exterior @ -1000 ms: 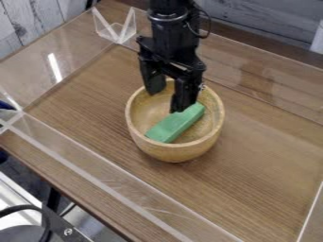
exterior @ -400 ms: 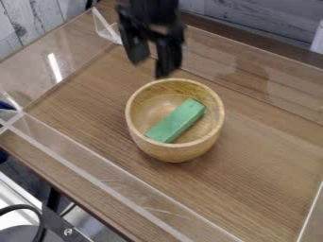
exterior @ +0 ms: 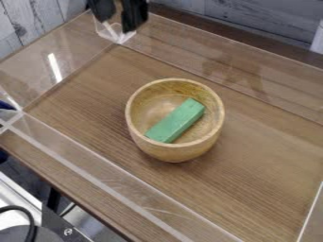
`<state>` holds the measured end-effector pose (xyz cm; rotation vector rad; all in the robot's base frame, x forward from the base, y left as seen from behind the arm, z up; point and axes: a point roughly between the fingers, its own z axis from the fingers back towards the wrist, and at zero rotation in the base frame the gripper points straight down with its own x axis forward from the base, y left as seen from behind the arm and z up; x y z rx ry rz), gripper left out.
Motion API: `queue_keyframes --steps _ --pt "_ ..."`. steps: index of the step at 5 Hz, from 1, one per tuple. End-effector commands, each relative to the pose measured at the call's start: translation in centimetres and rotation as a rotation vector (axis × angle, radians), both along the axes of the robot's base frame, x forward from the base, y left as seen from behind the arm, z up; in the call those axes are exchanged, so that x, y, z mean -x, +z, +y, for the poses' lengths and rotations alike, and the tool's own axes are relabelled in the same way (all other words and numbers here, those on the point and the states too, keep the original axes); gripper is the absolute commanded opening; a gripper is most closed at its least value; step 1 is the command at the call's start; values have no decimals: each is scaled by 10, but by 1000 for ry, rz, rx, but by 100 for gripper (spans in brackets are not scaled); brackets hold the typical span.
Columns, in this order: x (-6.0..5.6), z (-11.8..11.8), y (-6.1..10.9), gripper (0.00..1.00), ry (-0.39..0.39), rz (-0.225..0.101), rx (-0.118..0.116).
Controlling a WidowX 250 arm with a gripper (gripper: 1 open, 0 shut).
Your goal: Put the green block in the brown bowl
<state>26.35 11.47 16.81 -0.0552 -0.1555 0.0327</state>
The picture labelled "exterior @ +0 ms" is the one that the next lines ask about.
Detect black table leg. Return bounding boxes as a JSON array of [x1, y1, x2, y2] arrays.
[[46, 188, 61, 213]]

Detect clear acrylic enclosure wall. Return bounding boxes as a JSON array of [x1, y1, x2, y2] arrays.
[[0, 9, 323, 242]]

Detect brown wooden bowl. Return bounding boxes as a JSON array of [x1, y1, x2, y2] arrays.
[[125, 78, 224, 163]]

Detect clear acrylic corner bracket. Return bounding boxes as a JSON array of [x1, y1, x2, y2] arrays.
[[93, 19, 136, 44]]

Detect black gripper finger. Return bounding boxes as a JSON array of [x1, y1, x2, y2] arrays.
[[86, 0, 116, 23], [121, 0, 149, 33]]

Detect green rectangular block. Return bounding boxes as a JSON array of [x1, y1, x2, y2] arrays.
[[145, 98, 205, 144]]

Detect black cable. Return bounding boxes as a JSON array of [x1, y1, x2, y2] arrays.
[[0, 205, 37, 242]]

